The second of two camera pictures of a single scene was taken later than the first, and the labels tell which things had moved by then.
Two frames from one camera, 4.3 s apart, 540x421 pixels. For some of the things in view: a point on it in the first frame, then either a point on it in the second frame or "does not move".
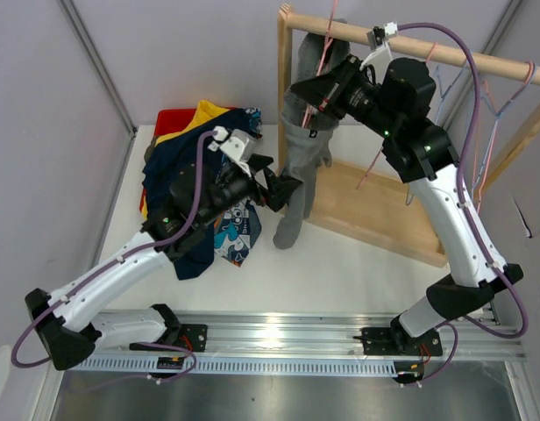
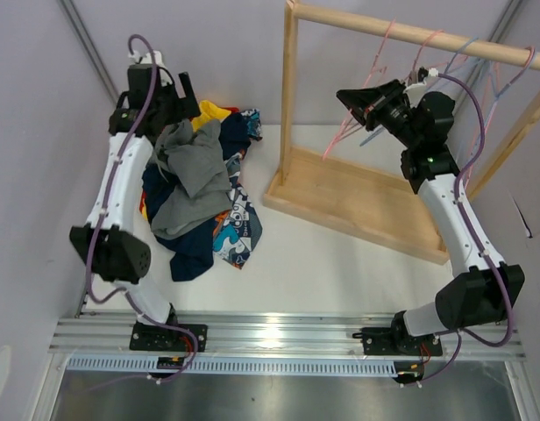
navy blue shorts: (169, 156) does not move
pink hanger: (327, 46) to (343, 127)
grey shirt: (308, 133) to (193, 167)
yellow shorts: (145, 207) to (209, 111)
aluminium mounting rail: (292, 333) does not move
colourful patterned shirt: (238, 231) does not move
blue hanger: (496, 117) to (493, 107)
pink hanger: (379, 148) to (413, 68)
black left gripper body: (238, 185) to (172, 106)
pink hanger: (495, 123) to (531, 48)
